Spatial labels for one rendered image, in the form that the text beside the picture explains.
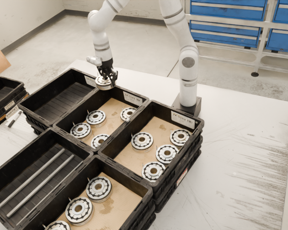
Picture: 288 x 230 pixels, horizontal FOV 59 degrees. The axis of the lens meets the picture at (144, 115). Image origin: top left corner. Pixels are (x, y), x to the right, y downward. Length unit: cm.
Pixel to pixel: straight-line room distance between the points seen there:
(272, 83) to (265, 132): 157
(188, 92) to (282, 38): 167
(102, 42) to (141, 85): 67
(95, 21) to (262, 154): 98
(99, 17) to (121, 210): 76
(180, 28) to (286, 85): 202
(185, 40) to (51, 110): 83
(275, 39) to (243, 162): 176
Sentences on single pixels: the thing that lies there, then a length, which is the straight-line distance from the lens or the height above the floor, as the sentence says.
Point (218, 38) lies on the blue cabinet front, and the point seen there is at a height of 37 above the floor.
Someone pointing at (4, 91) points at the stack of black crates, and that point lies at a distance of 254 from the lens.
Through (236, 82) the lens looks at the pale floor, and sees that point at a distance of 295.
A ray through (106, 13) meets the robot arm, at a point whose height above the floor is 135.
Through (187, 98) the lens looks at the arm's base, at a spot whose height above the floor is 86.
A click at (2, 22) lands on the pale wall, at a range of 430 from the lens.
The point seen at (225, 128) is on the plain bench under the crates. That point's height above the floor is 70.
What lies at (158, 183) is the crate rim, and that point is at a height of 93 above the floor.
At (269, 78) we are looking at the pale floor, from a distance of 309.
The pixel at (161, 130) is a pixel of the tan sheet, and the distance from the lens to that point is 126.
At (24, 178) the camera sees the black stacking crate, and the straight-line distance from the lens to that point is 128.
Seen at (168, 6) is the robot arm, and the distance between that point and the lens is 114.
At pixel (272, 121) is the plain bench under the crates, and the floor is 70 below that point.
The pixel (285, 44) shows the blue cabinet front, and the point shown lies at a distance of 290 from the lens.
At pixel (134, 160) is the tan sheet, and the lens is 116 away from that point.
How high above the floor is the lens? 176
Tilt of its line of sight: 44 degrees down
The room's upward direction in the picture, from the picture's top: 8 degrees counter-clockwise
